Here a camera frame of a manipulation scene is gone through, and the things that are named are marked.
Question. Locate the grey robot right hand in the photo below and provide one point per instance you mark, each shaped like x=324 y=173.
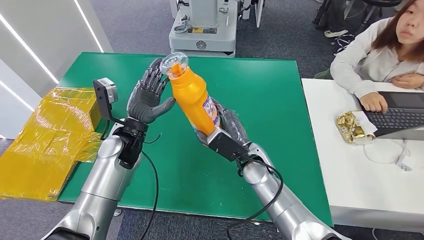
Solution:
x=233 y=126

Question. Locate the person's left hand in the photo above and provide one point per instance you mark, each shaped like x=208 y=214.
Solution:
x=409 y=81

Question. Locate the person's right hand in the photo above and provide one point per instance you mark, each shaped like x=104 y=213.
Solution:
x=374 y=102

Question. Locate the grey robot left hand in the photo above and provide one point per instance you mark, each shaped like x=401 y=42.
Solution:
x=145 y=102

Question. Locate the orange plastic bottle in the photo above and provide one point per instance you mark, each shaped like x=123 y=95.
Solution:
x=192 y=99

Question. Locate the white robot base machine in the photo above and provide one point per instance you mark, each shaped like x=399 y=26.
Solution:
x=202 y=36

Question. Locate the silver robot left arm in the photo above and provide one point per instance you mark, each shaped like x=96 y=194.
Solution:
x=106 y=175

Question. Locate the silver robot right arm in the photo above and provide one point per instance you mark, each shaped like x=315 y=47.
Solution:
x=281 y=205

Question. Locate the dark laptop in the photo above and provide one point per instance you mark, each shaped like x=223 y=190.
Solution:
x=397 y=116

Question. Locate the gold foil snack wrapper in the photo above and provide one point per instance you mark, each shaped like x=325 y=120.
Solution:
x=351 y=127

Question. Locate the person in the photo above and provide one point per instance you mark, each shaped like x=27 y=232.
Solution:
x=364 y=59

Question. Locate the white shoe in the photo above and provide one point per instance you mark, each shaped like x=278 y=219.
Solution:
x=335 y=32

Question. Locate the black office chair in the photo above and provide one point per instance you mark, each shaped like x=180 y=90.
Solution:
x=351 y=13

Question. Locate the yellow taped cardboard box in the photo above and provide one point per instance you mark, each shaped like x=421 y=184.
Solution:
x=46 y=142

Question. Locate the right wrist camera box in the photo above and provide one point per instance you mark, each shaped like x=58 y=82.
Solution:
x=225 y=145

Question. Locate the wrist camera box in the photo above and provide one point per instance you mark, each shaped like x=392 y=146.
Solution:
x=225 y=145
x=104 y=96

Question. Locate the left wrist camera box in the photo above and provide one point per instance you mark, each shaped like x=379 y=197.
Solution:
x=104 y=96

